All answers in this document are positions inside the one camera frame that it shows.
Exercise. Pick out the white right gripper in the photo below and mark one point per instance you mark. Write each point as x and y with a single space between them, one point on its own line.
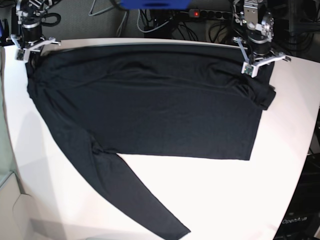
25 49

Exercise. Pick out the white power strip red switch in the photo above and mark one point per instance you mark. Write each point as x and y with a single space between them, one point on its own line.
205 14

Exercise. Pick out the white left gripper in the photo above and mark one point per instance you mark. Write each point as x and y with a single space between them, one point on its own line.
252 63

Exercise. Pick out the black OpenArm computer case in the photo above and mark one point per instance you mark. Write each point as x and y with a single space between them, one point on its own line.
302 218

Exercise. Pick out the blue plastic bin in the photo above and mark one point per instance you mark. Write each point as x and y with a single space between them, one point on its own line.
155 4

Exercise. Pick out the dark navy T-shirt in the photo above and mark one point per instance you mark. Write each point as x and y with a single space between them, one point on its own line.
162 100

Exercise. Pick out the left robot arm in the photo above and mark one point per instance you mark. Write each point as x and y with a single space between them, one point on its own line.
255 42

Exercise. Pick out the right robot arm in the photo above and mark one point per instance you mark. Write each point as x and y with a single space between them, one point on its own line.
32 16

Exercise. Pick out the black adapters on floor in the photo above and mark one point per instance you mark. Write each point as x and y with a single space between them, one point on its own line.
10 23

